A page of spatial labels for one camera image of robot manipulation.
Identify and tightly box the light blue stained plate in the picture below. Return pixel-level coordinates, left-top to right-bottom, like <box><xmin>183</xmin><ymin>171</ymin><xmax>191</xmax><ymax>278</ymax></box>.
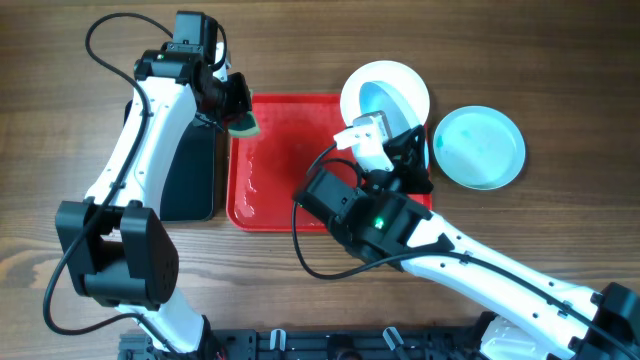
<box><xmin>357</xmin><ymin>80</ymin><xmax>431</xmax><ymax>171</ymax></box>

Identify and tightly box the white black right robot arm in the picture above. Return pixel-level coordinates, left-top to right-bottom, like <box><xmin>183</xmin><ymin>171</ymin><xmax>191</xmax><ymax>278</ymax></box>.
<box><xmin>327</xmin><ymin>184</ymin><xmax>639</xmax><ymax>359</ymax></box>

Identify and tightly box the black plastic tray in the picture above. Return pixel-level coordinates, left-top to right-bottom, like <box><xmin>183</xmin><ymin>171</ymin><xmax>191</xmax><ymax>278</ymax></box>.
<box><xmin>112</xmin><ymin>100</ymin><xmax>217</xmax><ymax>222</ymax></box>

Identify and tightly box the red plastic tray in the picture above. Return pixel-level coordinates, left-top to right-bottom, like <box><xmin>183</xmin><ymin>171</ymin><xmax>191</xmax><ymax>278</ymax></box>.
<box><xmin>225</xmin><ymin>93</ymin><xmax>434</xmax><ymax>234</ymax></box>

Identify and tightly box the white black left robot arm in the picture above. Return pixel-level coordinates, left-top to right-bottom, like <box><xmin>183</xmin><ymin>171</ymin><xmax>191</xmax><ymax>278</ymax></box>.
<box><xmin>43</xmin><ymin>45</ymin><xmax>252</xmax><ymax>359</ymax></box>

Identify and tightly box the white stained plate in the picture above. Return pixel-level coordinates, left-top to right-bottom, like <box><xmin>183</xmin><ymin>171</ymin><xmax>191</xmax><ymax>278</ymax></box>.
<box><xmin>340</xmin><ymin>60</ymin><xmax>431</xmax><ymax>126</ymax></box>

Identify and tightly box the green yellow sponge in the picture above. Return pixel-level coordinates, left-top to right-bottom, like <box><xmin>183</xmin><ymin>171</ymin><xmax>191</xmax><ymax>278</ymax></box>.
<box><xmin>227</xmin><ymin>111</ymin><xmax>260</xmax><ymax>138</ymax></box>

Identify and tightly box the light green stained plate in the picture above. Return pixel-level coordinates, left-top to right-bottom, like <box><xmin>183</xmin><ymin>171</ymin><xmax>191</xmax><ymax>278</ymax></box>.
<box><xmin>432</xmin><ymin>105</ymin><xmax>526</xmax><ymax>191</ymax></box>

